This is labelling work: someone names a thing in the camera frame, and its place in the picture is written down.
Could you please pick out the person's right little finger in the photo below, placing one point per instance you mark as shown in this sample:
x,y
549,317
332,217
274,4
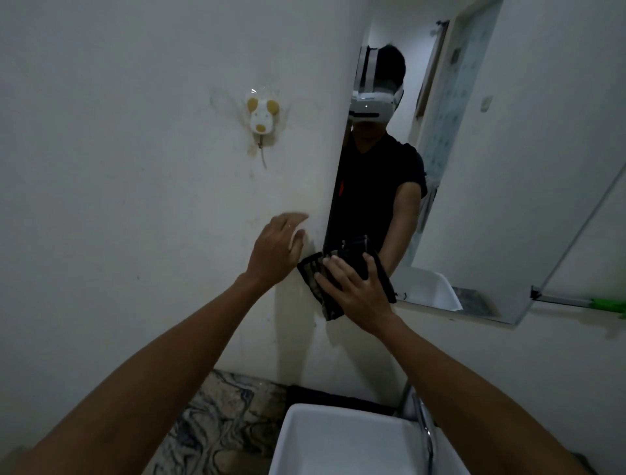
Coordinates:
x,y
375,274

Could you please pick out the green plastic item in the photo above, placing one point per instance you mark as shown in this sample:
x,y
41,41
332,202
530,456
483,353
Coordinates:
x,y
609,306

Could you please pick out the person's right thumb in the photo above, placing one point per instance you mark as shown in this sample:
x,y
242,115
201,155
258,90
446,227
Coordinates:
x,y
327,286

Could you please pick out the chrome faucet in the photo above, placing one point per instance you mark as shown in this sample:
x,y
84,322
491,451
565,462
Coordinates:
x,y
424,425

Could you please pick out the person's left hand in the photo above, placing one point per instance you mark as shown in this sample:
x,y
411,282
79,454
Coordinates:
x,y
271,252

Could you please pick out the person's right hand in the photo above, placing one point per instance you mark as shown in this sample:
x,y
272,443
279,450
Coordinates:
x,y
362,303

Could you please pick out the person's right forearm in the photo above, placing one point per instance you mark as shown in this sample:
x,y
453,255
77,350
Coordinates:
x,y
469,401

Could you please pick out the person's left forearm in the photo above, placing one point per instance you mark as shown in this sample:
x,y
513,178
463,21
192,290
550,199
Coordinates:
x,y
146,381

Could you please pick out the dark patterned cleaning cloth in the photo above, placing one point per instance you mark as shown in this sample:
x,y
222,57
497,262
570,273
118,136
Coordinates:
x,y
318,281

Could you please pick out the frameless wall mirror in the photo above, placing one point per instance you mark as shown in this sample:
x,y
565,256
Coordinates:
x,y
489,147

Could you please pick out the person's left thumb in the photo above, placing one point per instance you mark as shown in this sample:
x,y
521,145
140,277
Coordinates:
x,y
297,249

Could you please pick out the white ceramic sink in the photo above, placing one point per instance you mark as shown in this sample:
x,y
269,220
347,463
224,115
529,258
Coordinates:
x,y
342,445

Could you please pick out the white mouse-shaped wall hook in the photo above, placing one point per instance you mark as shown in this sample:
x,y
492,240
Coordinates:
x,y
261,117

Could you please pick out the glass wall shelf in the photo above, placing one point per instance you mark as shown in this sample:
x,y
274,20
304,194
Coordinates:
x,y
567,297

